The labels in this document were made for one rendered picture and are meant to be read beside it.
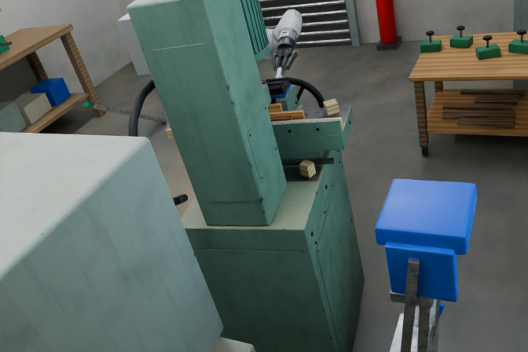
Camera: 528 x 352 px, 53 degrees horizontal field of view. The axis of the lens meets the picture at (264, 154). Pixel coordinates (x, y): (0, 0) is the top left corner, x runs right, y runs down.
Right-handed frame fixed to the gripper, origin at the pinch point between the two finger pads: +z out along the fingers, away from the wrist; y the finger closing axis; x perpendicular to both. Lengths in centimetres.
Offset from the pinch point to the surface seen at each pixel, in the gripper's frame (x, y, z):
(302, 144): -17, 23, 53
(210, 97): -65, 13, 73
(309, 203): -19, 29, 78
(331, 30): 158, -35, -217
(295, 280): -3, 23, 97
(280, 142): -18, 15, 53
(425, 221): -70, 68, 113
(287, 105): -16.8, 14.4, 34.0
